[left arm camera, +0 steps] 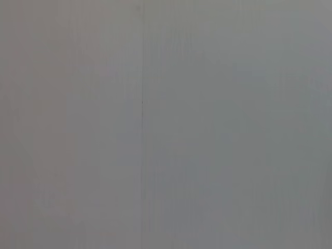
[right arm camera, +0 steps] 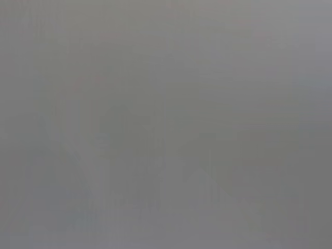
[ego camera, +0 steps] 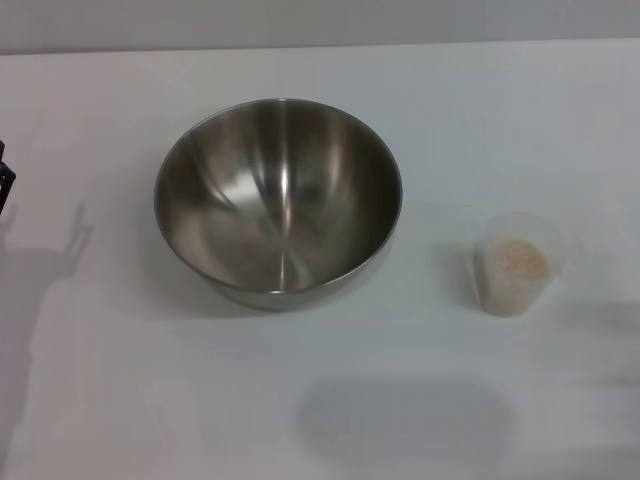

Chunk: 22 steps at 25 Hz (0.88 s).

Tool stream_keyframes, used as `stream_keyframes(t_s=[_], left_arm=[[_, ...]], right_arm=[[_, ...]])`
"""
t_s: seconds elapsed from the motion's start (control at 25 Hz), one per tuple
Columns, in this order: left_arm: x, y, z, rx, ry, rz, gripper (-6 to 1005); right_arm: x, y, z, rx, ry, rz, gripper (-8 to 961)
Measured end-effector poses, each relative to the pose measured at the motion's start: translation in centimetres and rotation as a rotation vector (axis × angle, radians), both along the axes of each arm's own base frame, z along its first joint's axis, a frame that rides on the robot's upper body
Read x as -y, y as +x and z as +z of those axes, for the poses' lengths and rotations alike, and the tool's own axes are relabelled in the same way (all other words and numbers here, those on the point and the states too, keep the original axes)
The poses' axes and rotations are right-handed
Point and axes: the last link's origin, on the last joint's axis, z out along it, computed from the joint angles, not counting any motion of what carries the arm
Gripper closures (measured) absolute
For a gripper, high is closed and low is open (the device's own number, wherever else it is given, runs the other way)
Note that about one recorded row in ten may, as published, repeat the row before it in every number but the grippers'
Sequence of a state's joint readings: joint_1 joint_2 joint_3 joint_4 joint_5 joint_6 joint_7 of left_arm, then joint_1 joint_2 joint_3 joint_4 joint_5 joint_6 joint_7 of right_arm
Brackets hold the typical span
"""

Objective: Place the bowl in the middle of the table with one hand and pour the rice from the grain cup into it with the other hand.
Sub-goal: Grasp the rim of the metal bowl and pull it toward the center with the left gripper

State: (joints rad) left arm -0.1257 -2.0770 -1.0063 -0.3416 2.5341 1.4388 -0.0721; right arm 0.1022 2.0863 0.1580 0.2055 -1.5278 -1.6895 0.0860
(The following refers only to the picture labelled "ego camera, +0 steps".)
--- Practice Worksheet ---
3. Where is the stainless steel mixing bowl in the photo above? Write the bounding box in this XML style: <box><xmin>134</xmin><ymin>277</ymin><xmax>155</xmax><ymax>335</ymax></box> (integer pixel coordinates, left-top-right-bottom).
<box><xmin>153</xmin><ymin>97</ymin><xmax>404</xmax><ymax>312</ymax></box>

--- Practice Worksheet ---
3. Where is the translucent plastic measuring cup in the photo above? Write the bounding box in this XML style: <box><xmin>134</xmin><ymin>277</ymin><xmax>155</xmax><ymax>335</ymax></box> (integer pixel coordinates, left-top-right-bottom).
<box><xmin>472</xmin><ymin>210</ymin><xmax>581</xmax><ymax>317</ymax></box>

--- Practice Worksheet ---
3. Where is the uncooked rice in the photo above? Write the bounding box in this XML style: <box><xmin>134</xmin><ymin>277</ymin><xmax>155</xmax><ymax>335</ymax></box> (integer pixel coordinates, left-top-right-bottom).
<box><xmin>479</xmin><ymin>236</ymin><xmax>552</xmax><ymax>316</ymax></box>

